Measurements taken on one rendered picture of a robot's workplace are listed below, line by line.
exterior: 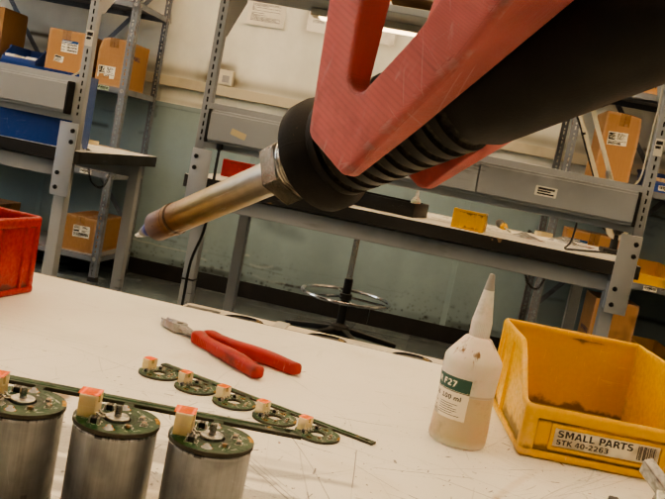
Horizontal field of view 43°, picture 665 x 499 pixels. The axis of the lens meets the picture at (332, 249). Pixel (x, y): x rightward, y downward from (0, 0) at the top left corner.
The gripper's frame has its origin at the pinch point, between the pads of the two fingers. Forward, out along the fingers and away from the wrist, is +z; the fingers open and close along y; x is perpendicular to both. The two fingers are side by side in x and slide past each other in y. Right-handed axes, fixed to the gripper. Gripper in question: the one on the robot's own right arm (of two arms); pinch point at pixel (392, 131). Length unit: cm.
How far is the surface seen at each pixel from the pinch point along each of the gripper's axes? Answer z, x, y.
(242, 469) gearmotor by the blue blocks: 11.5, -0.3, -3.0
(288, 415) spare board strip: 23.8, -11.1, -19.5
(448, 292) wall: 182, -198, -359
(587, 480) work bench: 17.9, 0.0, -30.9
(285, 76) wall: 138, -325, -292
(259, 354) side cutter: 27.7, -19.2, -24.6
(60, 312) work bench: 34.5, -30.3, -16.6
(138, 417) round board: 12.5, -3.2, -1.2
